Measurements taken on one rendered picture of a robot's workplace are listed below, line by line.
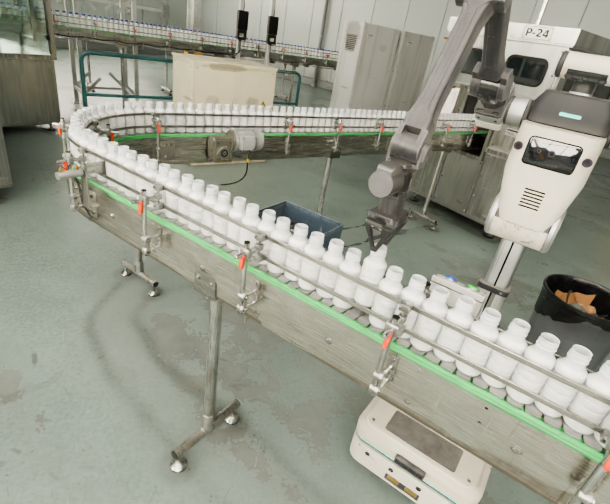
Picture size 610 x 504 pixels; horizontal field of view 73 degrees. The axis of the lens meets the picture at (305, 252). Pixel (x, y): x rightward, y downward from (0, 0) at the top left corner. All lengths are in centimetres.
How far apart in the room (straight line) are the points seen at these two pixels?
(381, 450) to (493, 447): 83
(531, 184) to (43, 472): 204
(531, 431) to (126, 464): 151
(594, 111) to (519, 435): 94
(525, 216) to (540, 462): 74
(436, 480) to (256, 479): 71
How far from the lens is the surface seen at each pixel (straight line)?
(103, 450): 206
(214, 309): 150
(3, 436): 222
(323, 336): 116
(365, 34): 705
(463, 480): 186
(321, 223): 181
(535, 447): 109
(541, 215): 149
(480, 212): 479
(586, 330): 253
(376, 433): 187
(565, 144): 145
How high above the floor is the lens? 164
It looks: 28 degrees down
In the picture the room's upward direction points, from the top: 10 degrees clockwise
